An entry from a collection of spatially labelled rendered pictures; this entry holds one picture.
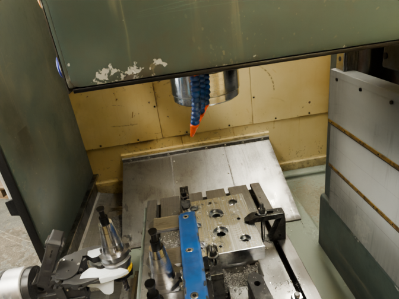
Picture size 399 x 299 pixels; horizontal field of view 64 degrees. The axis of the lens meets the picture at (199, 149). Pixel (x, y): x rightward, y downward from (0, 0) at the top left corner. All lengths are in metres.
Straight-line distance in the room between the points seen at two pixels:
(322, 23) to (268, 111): 1.49
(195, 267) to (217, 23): 0.41
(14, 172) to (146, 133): 0.86
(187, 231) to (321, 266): 0.88
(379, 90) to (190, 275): 0.63
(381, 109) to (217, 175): 1.08
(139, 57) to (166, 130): 1.46
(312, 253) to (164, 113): 1.04
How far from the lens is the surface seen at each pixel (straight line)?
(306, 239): 1.59
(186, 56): 0.42
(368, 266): 1.22
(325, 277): 1.44
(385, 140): 0.92
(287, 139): 2.03
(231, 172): 1.80
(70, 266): 0.74
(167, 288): 0.60
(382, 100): 0.90
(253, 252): 1.00
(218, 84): 0.68
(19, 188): 1.24
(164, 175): 1.83
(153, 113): 1.83
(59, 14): 0.43
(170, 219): 0.75
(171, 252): 0.67
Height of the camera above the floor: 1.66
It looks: 25 degrees down
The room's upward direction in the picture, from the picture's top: 8 degrees counter-clockwise
